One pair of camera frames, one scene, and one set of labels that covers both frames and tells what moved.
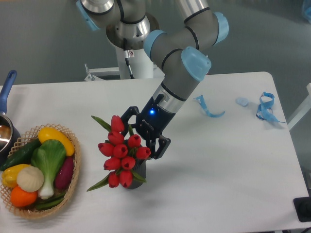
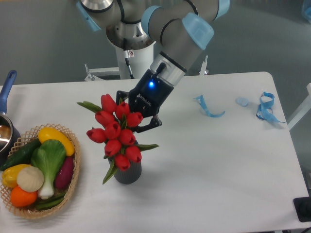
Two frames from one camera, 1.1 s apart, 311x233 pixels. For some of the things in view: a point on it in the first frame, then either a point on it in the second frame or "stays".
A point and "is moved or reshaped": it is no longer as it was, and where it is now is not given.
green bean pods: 46,204 stays
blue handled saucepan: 9,135 stays
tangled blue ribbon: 264,111 stays
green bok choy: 48,157 stays
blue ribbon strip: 200,99 stays
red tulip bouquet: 120,153 is moved or reshaped
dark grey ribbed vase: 140,167 → 128,176
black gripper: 150,123 → 149,94
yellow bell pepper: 9,174 stays
